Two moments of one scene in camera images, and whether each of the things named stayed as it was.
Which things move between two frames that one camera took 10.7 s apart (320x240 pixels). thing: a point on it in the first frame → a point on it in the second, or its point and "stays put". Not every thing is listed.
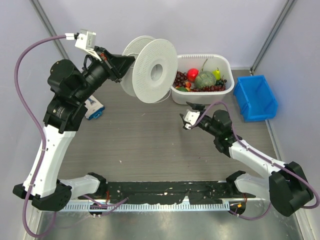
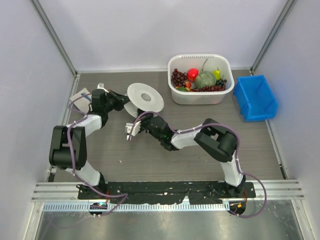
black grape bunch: [220, 82] stays put
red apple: [192, 74] stays put
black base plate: [195, 192] stays put
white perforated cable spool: [152, 76] → [143, 98]
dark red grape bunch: [180, 79] stays put
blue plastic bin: [255, 97] stays put
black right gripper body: [205, 124] → [146, 124]
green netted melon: [205, 79] stays put
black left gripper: [115, 66] → [120, 100]
